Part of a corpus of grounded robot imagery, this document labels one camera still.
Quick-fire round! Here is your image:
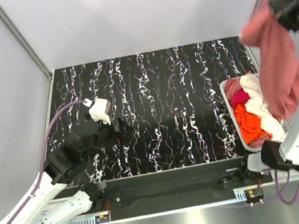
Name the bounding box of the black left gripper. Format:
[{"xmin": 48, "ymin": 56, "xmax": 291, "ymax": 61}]
[{"xmin": 77, "ymin": 105, "xmax": 139, "ymax": 164}]

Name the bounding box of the salmon pink t shirt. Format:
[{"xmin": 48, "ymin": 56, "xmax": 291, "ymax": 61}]
[{"xmin": 240, "ymin": 0, "xmax": 299, "ymax": 120}]

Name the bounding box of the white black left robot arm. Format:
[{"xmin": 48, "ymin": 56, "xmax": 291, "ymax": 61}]
[{"xmin": 0, "ymin": 118, "xmax": 134, "ymax": 224}]

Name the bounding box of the black marble pattern mat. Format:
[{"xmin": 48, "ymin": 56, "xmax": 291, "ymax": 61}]
[{"xmin": 50, "ymin": 37, "xmax": 256, "ymax": 186}]

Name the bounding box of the dusty pink t shirt in basket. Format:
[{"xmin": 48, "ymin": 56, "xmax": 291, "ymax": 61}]
[{"xmin": 224, "ymin": 78, "xmax": 242, "ymax": 102}]

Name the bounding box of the magenta t shirt in basket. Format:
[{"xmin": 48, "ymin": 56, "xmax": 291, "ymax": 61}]
[{"xmin": 231, "ymin": 89, "xmax": 250, "ymax": 107}]

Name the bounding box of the white t shirt in basket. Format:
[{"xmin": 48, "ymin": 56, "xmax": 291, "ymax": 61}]
[{"xmin": 239, "ymin": 74, "xmax": 287, "ymax": 142}]

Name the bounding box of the white plastic laundry basket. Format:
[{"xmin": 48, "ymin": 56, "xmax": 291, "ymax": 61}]
[{"xmin": 220, "ymin": 73, "xmax": 293, "ymax": 152}]

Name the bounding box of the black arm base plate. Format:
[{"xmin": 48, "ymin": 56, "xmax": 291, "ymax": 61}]
[{"xmin": 69, "ymin": 151, "xmax": 276, "ymax": 224}]

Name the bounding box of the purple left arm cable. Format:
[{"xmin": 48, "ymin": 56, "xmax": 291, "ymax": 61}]
[{"xmin": 0, "ymin": 99, "xmax": 108, "ymax": 224}]

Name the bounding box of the left aluminium frame post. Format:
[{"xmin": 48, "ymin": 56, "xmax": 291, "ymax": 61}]
[{"xmin": 0, "ymin": 5, "xmax": 52, "ymax": 80}]

